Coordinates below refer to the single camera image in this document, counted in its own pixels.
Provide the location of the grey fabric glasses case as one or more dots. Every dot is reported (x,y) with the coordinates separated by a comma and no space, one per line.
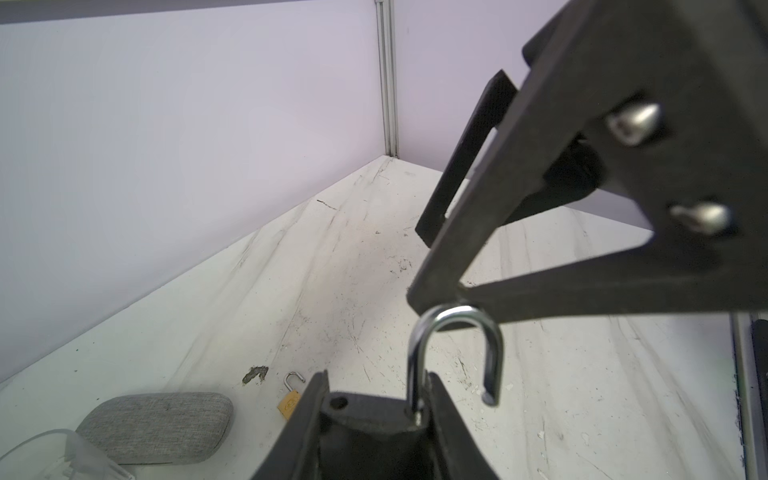
(159,428)

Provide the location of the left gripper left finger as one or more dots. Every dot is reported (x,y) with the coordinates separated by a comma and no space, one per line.
(296,453)

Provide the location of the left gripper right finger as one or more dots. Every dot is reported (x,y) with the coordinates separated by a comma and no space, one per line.
(456,455)

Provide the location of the brass padlock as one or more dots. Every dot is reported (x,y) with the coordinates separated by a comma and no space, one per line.
(289,402)

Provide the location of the clear plastic cup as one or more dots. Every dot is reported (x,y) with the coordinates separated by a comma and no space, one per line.
(60,454)

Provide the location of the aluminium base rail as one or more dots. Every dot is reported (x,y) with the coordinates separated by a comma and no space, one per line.
(749,332)

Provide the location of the small dark debris piece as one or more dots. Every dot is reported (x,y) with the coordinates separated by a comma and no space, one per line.
(255,373)

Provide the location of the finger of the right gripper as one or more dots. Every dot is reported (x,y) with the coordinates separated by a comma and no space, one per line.
(577,172)
(672,95)

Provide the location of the black padlock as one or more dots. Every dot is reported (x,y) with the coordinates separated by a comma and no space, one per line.
(371,437)

